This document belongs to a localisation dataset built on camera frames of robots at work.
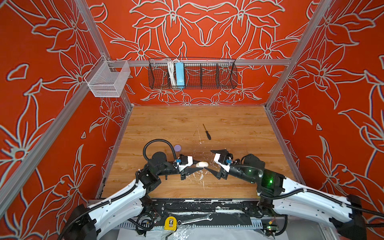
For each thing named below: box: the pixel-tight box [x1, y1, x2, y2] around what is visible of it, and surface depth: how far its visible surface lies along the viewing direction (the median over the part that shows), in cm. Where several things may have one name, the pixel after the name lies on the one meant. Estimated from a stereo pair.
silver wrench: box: [177, 214, 213, 226], surface depth 71 cm
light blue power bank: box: [175, 62, 185, 89], surface depth 91 cm
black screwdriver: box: [202, 123, 212, 141], surface depth 103 cm
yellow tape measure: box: [164, 216, 178, 231], surface depth 69 cm
